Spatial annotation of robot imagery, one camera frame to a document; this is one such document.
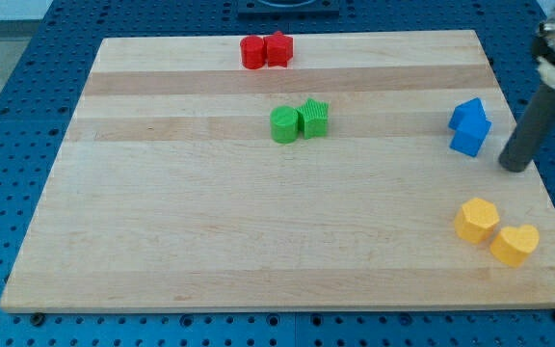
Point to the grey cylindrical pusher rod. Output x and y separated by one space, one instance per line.
531 130

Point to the green cylinder block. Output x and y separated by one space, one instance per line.
284 124

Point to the blue cube block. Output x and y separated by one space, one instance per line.
469 135

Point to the yellow heart block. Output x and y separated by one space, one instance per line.
513 245

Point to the blue triangle block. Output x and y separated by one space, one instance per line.
472 108

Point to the wooden board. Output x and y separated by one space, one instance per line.
168 193

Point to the green star block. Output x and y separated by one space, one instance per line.
313 118

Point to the yellow hexagon block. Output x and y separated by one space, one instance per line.
476 220

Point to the red star block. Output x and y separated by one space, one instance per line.
279 49

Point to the red cylinder block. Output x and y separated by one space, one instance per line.
253 52

